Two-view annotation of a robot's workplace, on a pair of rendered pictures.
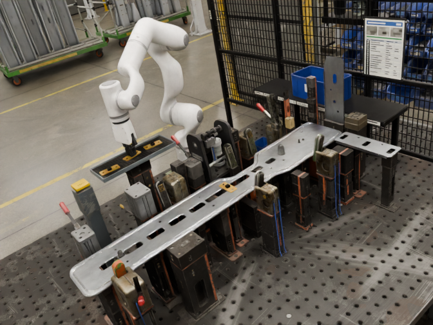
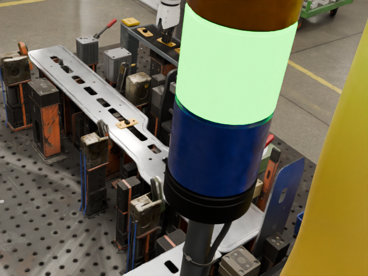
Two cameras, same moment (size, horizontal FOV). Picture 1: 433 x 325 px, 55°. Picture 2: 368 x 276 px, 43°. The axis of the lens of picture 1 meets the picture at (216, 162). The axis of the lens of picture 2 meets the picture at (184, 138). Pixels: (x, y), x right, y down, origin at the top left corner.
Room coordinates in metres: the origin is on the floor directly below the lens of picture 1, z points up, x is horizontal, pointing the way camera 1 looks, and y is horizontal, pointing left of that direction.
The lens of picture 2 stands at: (1.46, -1.50, 2.04)
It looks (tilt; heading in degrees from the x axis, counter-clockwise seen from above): 36 degrees down; 81
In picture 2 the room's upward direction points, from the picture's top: 8 degrees clockwise
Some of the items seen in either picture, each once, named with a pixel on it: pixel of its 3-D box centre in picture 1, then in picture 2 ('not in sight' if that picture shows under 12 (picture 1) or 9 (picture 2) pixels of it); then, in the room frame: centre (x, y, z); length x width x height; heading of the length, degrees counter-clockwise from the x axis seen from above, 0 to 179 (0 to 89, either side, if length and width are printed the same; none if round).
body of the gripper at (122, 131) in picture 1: (124, 129); (168, 12); (1.62, 0.36, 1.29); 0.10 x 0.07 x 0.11; 45
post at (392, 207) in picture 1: (388, 180); not in sight; (1.51, -0.75, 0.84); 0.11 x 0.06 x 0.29; 34
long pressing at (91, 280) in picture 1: (225, 191); (122, 122); (1.45, -0.02, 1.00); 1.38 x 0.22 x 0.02; 124
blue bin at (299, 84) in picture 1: (320, 85); not in sight; (2.14, -0.65, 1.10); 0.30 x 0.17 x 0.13; 29
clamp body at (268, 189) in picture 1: (270, 219); (94, 174); (1.36, -0.18, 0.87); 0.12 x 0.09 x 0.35; 34
